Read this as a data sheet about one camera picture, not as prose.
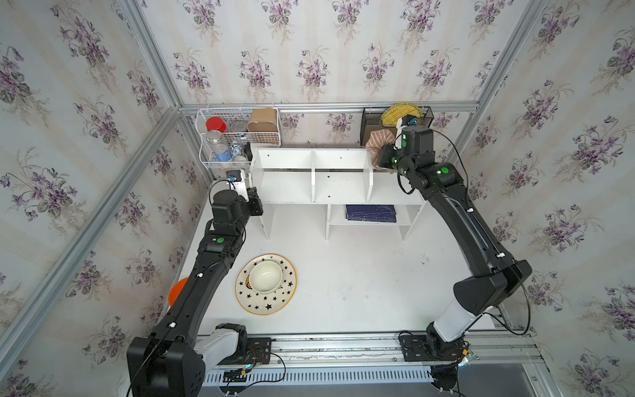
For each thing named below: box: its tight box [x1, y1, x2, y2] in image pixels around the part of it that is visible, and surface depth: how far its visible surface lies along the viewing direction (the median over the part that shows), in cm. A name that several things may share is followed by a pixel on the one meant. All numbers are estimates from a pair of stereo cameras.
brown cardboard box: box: [246, 107, 278, 133], surface depth 92 cm
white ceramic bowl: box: [248, 260, 283, 294], surface depth 87 cm
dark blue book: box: [345, 204, 397, 223], surface depth 92 cm
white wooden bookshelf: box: [248, 146, 425, 241], surface depth 86 cm
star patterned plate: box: [234, 253, 298, 316], surface depth 85 cm
